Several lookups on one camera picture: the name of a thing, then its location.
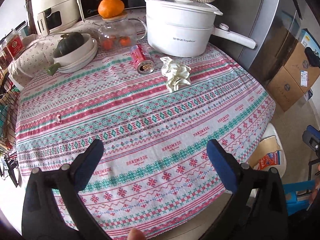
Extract white electric cooking pot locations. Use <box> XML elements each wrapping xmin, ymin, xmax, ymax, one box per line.
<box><xmin>144</xmin><ymin>0</ymin><xmax>257</xmax><ymax>57</ymax></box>

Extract white stacked bowls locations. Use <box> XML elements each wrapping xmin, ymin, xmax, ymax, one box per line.
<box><xmin>47</xmin><ymin>34</ymin><xmax>98</xmax><ymax>75</ymax></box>

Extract dark green squash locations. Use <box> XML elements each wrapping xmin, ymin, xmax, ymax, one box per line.
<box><xmin>53</xmin><ymin>32</ymin><xmax>85</xmax><ymax>57</ymax></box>

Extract lower cardboard box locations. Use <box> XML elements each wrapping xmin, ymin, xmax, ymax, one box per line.
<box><xmin>267</xmin><ymin>67</ymin><xmax>313</xmax><ymax>112</ymax></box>

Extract cardboard box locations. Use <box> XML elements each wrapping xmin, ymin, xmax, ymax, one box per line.
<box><xmin>267</xmin><ymin>67</ymin><xmax>313</xmax><ymax>112</ymax></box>
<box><xmin>284</xmin><ymin>42</ymin><xmax>319</xmax><ymax>93</ymax></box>

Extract glass jar with lid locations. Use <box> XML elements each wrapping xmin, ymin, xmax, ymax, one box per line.
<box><xmin>98</xmin><ymin>11</ymin><xmax>148</xmax><ymax>51</ymax></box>

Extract white air fryer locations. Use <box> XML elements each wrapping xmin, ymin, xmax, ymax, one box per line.
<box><xmin>31</xmin><ymin>0</ymin><xmax>80</xmax><ymax>36</ymax></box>

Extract orange mandarin on jar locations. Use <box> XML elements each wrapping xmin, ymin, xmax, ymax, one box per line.
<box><xmin>98</xmin><ymin>0</ymin><xmax>125</xmax><ymax>18</ymax></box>

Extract upper cardboard box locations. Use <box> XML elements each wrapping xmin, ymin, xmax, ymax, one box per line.
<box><xmin>284</xmin><ymin>42</ymin><xmax>319</xmax><ymax>93</ymax></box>

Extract red label spice jar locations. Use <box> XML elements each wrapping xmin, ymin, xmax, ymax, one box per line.
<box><xmin>5</xmin><ymin>30</ymin><xmax>25</xmax><ymax>60</ymax></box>

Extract white trash bin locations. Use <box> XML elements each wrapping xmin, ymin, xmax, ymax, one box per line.
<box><xmin>247</xmin><ymin>123</ymin><xmax>287</xmax><ymax>178</ymax></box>

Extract red soda can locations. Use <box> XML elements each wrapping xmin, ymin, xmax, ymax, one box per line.
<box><xmin>130</xmin><ymin>44</ymin><xmax>155</xmax><ymax>74</ymax></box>

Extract small white table clip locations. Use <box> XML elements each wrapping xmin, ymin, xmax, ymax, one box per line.
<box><xmin>55</xmin><ymin>114</ymin><xmax>61</xmax><ymax>124</ymax></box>

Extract torn brown paper carton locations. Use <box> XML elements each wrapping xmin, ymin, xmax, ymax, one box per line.
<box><xmin>248</xmin><ymin>135</ymin><xmax>281</xmax><ymax>170</ymax></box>

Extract dark grey refrigerator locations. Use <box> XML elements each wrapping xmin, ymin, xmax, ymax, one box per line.
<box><xmin>209</xmin><ymin>0</ymin><xmax>302</xmax><ymax>85</ymax></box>

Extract crumpled cream paper wad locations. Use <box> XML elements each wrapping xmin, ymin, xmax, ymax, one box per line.
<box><xmin>160</xmin><ymin>56</ymin><xmax>191</xmax><ymax>93</ymax></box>

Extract floral cloth cover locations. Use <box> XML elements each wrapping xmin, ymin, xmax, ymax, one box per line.
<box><xmin>7</xmin><ymin>19</ymin><xmax>103</xmax><ymax>87</ymax></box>

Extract patterned woven tablecloth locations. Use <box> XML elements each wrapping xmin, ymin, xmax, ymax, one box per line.
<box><xmin>16</xmin><ymin>45</ymin><xmax>276</xmax><ymax>239</ymax></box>

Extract black item on box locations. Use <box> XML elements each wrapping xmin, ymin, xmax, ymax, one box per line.
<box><xmin>304</xmin><ymin>47</ymin><xmax>320</xmax><ymax>67</ymax></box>

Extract black wire rack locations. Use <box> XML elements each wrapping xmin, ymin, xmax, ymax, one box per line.
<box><xmin>1</xmin><ymin>69</ymin><xmax>20</xmax><ymax>187</ymax></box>

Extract left human hand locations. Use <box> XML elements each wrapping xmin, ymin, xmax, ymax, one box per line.
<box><xmin>127</xmin><ymin>228</ymin><xmax>146</xmax><ymax>240</ymax></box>

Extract blue plastic stool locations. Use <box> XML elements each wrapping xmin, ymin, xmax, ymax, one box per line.
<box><xmin>283</xmin><ymin>180</ymin><xmax>315</xmax><ymax>216</ymax></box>

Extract right human hand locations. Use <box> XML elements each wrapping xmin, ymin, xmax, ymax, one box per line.
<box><xmin>309</xmin><ymin>176</ymin><xmax>320</xmax><ymax>204</ymax></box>

